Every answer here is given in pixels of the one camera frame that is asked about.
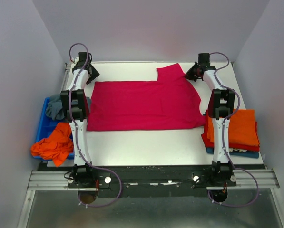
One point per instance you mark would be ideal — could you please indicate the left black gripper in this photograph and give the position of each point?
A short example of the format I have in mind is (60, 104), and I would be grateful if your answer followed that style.
(94, 74)

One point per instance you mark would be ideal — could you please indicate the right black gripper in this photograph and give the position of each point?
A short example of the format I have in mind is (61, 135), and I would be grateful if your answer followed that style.
(189, 74)

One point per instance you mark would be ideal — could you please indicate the magenta t shirt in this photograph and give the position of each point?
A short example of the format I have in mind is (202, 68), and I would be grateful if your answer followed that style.
(168, 103)

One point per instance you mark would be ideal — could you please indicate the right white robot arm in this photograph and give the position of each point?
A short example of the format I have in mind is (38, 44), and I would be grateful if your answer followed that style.
(220, 108)

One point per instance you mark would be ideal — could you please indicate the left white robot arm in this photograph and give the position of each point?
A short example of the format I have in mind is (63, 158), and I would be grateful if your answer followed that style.
(81, 172)

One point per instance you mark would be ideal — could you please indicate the crumpled grey-blue t shirt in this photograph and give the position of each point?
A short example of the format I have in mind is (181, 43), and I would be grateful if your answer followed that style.
(57, 109)

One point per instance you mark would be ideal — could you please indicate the folded red t shirt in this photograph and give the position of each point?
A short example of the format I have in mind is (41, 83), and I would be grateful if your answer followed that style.
(206, 140)

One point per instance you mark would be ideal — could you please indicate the blue plastic bin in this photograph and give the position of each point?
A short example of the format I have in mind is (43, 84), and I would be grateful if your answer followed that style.
(46, 124)

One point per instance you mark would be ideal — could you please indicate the crumpled orange t shirt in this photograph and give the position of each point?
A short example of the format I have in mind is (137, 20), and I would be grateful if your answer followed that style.
(57, 146)

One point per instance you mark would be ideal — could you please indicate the folded blue t shirt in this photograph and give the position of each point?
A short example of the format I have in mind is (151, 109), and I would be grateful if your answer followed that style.
(244, 153)

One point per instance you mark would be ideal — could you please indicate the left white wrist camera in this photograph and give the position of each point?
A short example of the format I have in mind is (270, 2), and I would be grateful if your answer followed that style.
(74, 60)

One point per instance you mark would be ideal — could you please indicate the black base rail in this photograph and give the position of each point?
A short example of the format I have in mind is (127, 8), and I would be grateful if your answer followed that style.
(127, 173)

